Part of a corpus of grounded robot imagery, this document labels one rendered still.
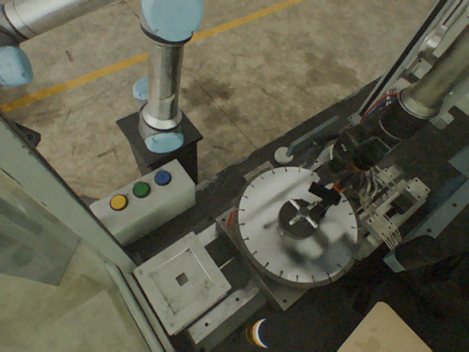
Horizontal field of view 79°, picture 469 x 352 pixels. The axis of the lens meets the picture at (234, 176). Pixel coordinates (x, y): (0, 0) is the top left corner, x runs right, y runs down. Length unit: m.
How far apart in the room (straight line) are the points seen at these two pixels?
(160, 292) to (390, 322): 0.69
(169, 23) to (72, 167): 1.58
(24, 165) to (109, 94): 2.06
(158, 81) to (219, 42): 2.09
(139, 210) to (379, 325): 0.79
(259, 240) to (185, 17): 0.54
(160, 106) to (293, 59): 2.10
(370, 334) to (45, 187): 0.92
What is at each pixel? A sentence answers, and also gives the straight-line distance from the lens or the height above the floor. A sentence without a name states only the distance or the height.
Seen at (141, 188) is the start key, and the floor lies 0.91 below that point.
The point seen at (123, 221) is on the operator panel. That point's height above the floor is 0.90.
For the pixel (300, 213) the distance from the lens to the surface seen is 0.76.
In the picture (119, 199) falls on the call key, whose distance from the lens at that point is 0.87.
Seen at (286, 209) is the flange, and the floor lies 0.96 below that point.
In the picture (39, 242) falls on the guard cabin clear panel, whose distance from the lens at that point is 0.40.
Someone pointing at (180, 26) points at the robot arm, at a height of 1.30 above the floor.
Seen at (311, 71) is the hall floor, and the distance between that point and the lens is 2.75.
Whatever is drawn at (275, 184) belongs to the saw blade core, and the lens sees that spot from 0.83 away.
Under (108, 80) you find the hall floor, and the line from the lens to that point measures 2.53.
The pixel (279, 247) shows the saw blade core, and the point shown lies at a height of 0.95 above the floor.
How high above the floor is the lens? 1.67
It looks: 61 degrees down
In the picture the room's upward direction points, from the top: 12 degrees clockwise
